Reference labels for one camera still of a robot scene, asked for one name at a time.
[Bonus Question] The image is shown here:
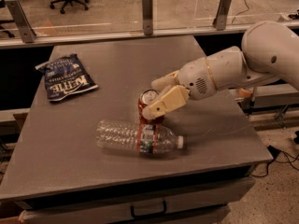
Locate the black floor cable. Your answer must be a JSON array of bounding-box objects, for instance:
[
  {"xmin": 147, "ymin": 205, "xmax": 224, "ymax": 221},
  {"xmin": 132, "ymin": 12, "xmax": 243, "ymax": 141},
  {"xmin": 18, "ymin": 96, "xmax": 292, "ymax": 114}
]
[{"xmin": 250, "ymin": 145, "xmax": 299, "ymax": 178}]

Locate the blue Kettle chips bag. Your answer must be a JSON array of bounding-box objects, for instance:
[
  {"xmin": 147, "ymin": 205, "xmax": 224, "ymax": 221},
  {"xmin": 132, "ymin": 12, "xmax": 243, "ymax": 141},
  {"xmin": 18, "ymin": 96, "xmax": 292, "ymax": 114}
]
[{"xmin": 36, "ymin": 53, "xmax": 98, "ymax": 102}]

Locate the grey metal rail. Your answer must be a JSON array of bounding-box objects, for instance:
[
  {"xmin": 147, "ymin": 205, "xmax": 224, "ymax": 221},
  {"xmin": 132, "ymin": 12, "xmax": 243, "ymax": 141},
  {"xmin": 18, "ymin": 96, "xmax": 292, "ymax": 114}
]
[{"xmin": 0, "ymin": 24, "xmax": 252, "ymax": 49}]

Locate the black drawer handle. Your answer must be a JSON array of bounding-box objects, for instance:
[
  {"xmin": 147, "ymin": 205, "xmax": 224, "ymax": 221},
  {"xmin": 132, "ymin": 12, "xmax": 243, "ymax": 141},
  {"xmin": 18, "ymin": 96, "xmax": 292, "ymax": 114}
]
[{"xmin": 130, "ymin": 201, "xmax": 167, "ymax": 219}]

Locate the middle metal bracket post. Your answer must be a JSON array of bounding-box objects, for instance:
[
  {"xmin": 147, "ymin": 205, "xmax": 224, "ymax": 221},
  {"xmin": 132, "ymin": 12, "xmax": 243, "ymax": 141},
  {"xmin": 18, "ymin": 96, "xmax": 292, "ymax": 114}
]
[{"xmin": 142, "ymin": 0, "xmax": 153, "ymax": 35}]

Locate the metal bracket post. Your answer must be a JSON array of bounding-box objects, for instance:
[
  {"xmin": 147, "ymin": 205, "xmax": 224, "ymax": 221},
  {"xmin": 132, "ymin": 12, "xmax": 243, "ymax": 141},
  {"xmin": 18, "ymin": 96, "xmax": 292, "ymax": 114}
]
[
  {"xmin": 6, "ymin": 0, "xmax": 36, "ymax": 43},
  {"xmin": 142, "ymin": 0, "xmax": 153, "ymax": 35},
  {"xmin": 213, "ymin": 0, "xmax": 232, "ymax": 31}
]

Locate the clear plastic water bottle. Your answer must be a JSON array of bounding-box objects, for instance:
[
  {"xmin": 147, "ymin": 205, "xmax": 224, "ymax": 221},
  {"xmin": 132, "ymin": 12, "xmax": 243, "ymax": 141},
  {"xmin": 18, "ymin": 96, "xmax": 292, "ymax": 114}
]
[{"xmin": 96, "ymin": 120, "xmax": 184, "ymax": 155}]

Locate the red coke can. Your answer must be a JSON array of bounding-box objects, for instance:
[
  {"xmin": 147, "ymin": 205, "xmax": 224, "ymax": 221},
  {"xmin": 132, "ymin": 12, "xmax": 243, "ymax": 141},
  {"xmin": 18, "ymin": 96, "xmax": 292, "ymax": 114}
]
[{"xmin": 138, "ymin": 89, "xmax": 164, "ymax": 124}]

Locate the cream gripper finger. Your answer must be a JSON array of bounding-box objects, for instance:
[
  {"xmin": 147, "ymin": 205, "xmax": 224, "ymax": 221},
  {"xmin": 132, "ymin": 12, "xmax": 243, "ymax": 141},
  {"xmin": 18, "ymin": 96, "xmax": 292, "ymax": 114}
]
[
  {"xmin": 151, "ymin": 70, "xmax": 179, "ymax": 92},
  {"xmin": 142, "ymin": 85, "xmax": 190, "ymax": 120}
]

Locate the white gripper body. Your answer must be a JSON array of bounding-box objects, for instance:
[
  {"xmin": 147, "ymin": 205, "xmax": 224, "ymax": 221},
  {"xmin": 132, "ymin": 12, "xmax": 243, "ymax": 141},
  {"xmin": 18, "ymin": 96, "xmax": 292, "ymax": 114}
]
[{"xmin": 178, "ymin": 58, "xmax": 217, "ymax": 100}]

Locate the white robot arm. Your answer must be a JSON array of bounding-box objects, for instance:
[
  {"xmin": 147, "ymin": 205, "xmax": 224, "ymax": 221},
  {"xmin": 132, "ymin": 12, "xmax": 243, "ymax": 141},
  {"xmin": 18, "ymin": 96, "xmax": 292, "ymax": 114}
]
[{"xmin": 142, "ymin": 21, "xmax": 299, "ymax": 119}]

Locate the left metal bracket post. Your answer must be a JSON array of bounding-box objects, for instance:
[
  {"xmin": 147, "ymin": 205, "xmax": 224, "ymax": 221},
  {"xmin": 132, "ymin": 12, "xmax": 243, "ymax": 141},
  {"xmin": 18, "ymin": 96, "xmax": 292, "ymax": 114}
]
[{"xmin": 6, "ymin": 0, "xmax": 36, "ymax": 43}]

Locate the right metal bracket post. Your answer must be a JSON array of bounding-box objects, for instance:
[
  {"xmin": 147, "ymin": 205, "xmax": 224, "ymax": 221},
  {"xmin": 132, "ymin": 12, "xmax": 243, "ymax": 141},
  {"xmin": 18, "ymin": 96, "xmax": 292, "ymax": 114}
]
[{"xmin": 213, "ymin": 0, "xmax": 232, "ymax": 31}]

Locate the roll of masking tape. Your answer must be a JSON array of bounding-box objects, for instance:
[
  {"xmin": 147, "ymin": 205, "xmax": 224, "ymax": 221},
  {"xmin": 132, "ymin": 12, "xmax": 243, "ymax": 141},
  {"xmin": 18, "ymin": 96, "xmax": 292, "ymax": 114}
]
[{"xmin": 239, "ymin": 89, "xmax": 253, "ymax": 98}]

